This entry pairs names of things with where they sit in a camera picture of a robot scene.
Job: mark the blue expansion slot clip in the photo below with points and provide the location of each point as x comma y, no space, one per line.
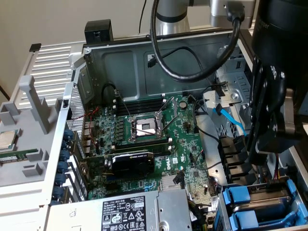
65,145
68,134
63,167
64,156
60,179
57,192

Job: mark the metal disk bay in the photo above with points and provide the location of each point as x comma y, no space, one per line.
222,214

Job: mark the black graphics card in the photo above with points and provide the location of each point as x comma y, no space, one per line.
130,166

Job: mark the blue disk carrier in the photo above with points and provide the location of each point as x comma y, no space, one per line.
244,219

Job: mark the open PC case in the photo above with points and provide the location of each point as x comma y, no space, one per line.
125,72

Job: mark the green RAM stick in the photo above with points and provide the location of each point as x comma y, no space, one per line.
26,152

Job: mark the green motherboard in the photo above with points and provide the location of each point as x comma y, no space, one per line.
178,127

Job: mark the coin battery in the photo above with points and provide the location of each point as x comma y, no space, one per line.
183,104

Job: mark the grey parts rack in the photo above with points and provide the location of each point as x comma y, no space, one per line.
36,108

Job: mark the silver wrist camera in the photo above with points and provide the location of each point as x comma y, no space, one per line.
217,16

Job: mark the white rack base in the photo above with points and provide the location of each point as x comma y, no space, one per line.
19,209

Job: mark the black RAM slot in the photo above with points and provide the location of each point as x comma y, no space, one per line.
142,108
163,150
142,143
144,102

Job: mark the metal socket cover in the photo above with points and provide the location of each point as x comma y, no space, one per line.
168,106

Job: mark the black power connector plug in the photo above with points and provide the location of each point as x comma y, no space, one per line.
168,183

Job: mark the black box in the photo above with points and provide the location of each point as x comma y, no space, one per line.
98,30

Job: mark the CPU socket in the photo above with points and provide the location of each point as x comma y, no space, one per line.
144,127

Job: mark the silver CPU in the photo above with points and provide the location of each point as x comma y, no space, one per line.
7,140

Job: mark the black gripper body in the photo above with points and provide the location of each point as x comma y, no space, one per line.
284,36

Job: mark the grey power supply unit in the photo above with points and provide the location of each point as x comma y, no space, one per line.
84,214

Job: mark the thin metal locking lever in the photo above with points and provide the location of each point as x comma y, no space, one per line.
125,107
169,124

